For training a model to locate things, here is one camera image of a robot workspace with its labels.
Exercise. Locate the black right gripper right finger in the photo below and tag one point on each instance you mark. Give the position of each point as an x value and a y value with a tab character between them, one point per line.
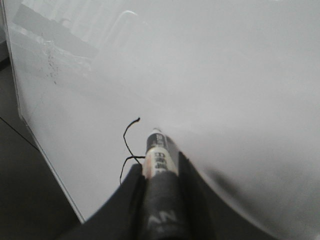
209	217

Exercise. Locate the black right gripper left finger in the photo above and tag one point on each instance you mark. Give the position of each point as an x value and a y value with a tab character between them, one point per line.
118	218

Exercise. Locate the white black whiteboard marker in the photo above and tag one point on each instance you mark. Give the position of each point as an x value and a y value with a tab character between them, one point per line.
163	212

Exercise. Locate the white whiteboard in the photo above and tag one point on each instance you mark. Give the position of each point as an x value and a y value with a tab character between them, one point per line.
234	83

